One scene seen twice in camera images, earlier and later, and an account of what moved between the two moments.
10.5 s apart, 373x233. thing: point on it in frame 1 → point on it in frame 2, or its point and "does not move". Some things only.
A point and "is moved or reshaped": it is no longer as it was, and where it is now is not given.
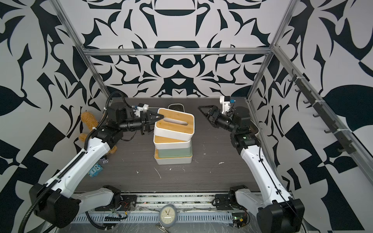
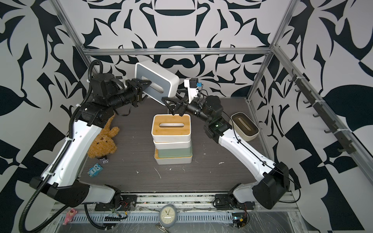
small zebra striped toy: x=104 y=160 does not move
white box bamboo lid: x=175 y=124 is moved or reshaped
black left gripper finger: x=152 y=117 → x=141 y=84
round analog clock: x=168 y=216 does not move
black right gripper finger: x=207 y=110 → x=176 y=101
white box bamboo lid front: x=171 y=160 does not move
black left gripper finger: x=143 y=129 → x=138 y=98
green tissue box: x=176 y=153 does not move
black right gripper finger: x=211 y=120 → x=172 y=107
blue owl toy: x=95 y=171 does not move
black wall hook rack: x=346 y=147 does not move
